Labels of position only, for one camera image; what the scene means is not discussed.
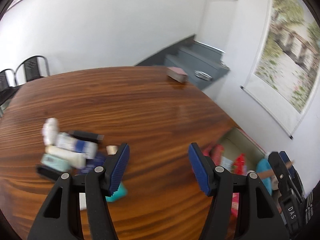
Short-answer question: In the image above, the red white snack packet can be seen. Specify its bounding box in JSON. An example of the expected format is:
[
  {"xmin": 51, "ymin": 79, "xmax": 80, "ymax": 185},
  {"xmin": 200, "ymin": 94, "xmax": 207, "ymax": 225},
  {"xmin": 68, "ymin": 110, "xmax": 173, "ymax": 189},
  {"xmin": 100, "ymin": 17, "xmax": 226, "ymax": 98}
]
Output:
[{"xmin": 232, "ymin": 153, "xmax": 247, "ymax": 176}]

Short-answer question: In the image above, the teal floss box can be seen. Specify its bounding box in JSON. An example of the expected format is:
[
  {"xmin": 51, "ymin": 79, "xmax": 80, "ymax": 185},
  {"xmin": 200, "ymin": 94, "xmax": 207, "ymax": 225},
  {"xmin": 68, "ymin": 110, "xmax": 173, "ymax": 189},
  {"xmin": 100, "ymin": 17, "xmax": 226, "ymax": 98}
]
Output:
[{"xmin": 106, "ymin": 183, "xmax": 127, "ymax": 203}]

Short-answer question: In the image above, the blue white cream tube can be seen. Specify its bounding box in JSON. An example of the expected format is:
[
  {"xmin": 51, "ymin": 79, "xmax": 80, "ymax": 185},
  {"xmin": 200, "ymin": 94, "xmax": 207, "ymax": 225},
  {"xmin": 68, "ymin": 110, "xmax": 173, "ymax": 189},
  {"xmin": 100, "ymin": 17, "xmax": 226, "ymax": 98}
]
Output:
[{"xmin": 55, "ymin": 133, "xmax": 98, "ymax": 159}]

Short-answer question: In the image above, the grey staircase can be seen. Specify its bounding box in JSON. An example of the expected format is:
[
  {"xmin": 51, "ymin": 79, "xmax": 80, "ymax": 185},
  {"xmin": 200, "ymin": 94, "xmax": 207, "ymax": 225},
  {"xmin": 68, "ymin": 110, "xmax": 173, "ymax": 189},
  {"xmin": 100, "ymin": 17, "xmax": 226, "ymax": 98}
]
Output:
[{"xmin": 137, "ymin": 35, "xmax": 230, "ymax": 90}]

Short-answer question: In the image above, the black metal chair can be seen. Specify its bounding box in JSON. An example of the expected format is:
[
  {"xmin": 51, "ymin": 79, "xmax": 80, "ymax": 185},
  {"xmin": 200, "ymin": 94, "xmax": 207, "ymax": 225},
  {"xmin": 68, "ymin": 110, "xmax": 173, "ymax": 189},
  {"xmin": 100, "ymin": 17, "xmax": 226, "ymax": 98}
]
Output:
[
  {"xmin": 14, "ymin": 55, "xmax": 50, "ymax": 85},
  {"xmin": 0, "ymin": 68, "xmax": 19, "ymax": 105}
]

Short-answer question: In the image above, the card deck on table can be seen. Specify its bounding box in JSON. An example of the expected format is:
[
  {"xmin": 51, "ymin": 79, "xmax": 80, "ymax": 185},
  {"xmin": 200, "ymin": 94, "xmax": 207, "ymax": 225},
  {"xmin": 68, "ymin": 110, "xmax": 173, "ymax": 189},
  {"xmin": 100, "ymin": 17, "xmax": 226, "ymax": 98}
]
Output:
[{"xmin": 167, "ymin": 67, "xmax": 188, "ymax": 83}]

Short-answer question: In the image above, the white crumpled plastic bag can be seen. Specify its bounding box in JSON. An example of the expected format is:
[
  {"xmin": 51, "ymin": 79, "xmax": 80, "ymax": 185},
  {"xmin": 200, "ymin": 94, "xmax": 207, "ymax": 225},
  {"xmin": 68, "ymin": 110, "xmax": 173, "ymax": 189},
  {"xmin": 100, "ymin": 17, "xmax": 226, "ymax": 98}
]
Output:
[{"xmin": 42, "ymin": 118, "xmax": 59, "ymax": 146}]

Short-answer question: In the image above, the black flat case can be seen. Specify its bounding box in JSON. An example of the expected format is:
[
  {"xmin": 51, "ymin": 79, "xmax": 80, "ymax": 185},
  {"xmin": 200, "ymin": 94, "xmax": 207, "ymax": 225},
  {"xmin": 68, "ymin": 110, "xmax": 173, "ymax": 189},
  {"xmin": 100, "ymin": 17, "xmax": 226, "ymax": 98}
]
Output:
[{"xmin": 68, "ymin": 130, "xmax": 104, "ymax": 144}]

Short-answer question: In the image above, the small red box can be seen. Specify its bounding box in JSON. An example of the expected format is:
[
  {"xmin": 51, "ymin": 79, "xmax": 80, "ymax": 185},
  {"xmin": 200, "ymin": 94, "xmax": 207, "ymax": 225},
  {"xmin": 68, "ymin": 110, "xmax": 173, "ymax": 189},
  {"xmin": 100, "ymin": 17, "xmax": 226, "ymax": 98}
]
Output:
[{"xmin": 203, "ymin": 144, "xmax": 224, "ymax": 165}]

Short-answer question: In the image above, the white wet wipes pack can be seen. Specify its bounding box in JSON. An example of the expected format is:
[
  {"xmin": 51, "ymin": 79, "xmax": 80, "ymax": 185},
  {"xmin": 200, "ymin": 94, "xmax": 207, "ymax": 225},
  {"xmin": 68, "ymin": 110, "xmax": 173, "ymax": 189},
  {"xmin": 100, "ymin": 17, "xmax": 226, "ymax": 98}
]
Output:
[{"xmin": 220, "ymin": 156, "xmax": 234, "ymax": 173}]

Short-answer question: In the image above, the teal Curel drawstring pouch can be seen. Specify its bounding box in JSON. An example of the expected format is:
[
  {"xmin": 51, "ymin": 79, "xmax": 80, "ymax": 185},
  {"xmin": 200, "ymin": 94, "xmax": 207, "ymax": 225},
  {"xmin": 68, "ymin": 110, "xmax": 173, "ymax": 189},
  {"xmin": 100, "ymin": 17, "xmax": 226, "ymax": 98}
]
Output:
[{"xmin": 255, "ymin": 159, "xmax": 274, "ymax": 195}]

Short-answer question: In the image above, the black comb brush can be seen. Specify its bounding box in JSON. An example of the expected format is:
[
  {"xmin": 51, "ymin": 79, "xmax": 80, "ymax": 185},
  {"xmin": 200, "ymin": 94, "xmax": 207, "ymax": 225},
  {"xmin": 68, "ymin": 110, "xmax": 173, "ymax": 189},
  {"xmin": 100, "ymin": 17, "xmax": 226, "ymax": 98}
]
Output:
[{"xmin": 36, "ymin": 164, "xmax": 63, "ymax": 181}]

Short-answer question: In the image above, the foil tray on stairs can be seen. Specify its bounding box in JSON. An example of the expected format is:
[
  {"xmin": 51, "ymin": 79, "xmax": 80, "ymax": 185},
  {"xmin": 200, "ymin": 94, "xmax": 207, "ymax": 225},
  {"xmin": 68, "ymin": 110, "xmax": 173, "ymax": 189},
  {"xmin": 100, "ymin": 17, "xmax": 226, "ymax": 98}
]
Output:
[{"xmin": 194, "ymin": 70, "xmax": 213, "ymax": 81}]

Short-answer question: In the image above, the dark blue tube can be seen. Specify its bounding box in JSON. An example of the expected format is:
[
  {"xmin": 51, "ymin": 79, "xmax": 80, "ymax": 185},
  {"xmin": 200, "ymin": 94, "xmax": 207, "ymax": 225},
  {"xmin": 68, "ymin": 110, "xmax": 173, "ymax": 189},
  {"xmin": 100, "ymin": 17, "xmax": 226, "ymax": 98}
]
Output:
[{"xmin": 77, "ymin": 152, "xmax": 106, "ymax": 175}]

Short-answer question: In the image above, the small brown bottle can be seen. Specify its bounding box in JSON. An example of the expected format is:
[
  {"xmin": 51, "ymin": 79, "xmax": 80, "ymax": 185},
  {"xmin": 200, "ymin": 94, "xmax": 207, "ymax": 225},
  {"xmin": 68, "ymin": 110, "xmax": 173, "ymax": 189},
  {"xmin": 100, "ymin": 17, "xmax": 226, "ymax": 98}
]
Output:
[{"xmin": 106, "ymin": 145, "xmax": 118, "ymax": 155}]

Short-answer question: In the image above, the hanging scroll painting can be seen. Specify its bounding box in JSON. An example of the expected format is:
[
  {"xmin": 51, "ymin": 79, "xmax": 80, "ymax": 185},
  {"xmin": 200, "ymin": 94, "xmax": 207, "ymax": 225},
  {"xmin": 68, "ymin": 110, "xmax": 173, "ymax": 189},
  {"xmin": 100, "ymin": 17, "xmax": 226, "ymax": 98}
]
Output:
[{"xmin": 242, "ymin": 0, "xmax": 319, "ymax": 137}]

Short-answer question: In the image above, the mint green small box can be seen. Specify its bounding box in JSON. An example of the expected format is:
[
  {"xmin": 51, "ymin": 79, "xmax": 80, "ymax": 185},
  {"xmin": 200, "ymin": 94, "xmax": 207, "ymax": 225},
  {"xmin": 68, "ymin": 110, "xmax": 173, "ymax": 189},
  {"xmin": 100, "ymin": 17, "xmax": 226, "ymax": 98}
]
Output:
[{"xmin": 41, "ymin": 153, "xmax": 71, "ymax": 172}]

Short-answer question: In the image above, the red storage box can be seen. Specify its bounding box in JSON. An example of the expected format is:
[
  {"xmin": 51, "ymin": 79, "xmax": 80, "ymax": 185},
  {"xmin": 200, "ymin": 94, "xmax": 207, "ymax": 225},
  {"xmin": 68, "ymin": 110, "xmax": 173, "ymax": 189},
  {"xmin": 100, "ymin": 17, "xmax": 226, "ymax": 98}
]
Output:
[{"xmin": 188, "ymin": 128, "xmax": 285, "ymax": 239}]

